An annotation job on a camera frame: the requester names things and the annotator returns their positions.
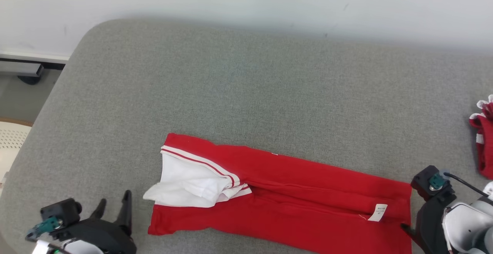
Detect white perforated basket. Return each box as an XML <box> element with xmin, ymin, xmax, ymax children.
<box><xmin>0</xmin><ymin>122</ymin><xmax>33</xmax><ymax>187</ymax></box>

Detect white paper tag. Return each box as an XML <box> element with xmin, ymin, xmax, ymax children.
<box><xmin>31</xmin><ymin>240</ymin><xmax>50</xmax><ymax>254</ymax></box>

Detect black round foot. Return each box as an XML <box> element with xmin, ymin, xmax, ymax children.
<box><xmin>17</xmin><ymin>75</ymin><xmax>42</xmax><ymax>86</ymax></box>

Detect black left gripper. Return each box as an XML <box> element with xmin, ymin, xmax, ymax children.
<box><xmin>58</xmin><ymin>190</ymin><xmax>138</xmax><ymax>254</ymax></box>

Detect white baseboard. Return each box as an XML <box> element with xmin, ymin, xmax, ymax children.
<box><xmin>0</xmin><ymin>50</ymin><xmax>72</xmax><ymax>65</ymax></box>

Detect teal left camera connector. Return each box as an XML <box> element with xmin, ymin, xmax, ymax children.
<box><xmin>25</xmin><ymin>216</ymin><xmax>63</xmax><ymax>242</ymax></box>

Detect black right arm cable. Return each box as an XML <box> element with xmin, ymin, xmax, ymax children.
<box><xmin>443</xmin><ymin>172</ymin><xmax>490</xmax><ymax>199</ymax></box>

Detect teal right camera connector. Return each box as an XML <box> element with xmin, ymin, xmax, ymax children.
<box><xmin>429</xmin><ymin>170</ymin><xmax>450</xmax><ymax>191</ymax></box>

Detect red shorts with white trim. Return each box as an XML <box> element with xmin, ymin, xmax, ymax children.
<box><xmin>469</xmin><ymin>95</ymin><xmax>493</xmax><ymax>180</ymax></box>

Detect brown wooden strip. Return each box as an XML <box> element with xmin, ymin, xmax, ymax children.
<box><xmin>0</xmin><ymin>117</ymin><xmax>34</xmax><ymax>128</ymax></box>

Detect red jersey with white sleeves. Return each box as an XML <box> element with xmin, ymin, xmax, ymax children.
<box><xmin>143</xmin><ymin>132</ymin><xmax>413</xmax><ymax>254</ymax></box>

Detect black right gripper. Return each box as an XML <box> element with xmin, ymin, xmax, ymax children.
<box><xmin>400</xmin><ymin>193</ymin><xmax>458</xmax><ymax>254</ymax></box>

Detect grey metal bar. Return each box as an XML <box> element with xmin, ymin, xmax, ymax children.
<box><xmin>0</xmin><ymin>61</ymin><xmax>44</xmax><ymax>78</ymax></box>

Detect teal camera connector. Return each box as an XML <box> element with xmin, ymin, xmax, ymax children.
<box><xmin>429</xmin><ymin>170</ymin><xmax>450</xmax><ymax>191</ymax></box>
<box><xmin>25</xmin><ymin>216</ymin><xmax>63</xmax><ymax>242</ymax></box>

